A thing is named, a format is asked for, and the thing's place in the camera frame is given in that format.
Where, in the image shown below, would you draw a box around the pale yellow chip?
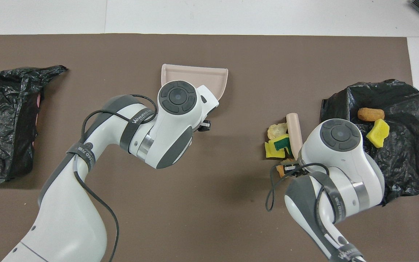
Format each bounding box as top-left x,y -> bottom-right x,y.
267,123 -> 288,140

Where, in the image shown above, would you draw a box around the pink bin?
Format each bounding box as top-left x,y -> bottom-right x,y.
31,93 -> 43,147

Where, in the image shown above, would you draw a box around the black bag lined bin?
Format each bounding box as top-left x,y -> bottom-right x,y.
320,79 -> 419,207

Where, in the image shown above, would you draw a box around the brown table mat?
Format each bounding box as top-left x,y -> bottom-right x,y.
0,34 -> 419,262

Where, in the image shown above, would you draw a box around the brown toy potato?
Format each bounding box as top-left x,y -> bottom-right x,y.
358,108 -> 385,122

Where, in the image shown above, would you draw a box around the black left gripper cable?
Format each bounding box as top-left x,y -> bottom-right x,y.
72,94 -> 159,262

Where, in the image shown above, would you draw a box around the yellow and green sponge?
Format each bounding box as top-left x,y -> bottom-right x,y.
264,134 -> 292,159

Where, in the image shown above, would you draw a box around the beige plastic dustpan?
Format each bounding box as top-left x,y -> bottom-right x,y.
160,64 -> 229,102

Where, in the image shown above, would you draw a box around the beige brush black bristles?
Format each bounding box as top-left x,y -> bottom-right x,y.
286,113 -> 303,160

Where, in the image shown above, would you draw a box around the orange striped toy croissant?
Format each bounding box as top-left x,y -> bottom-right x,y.
276,158 -> 297,179

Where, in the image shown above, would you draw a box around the plain yellow sponge piece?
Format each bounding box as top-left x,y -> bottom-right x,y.
366,119 -> 390,148

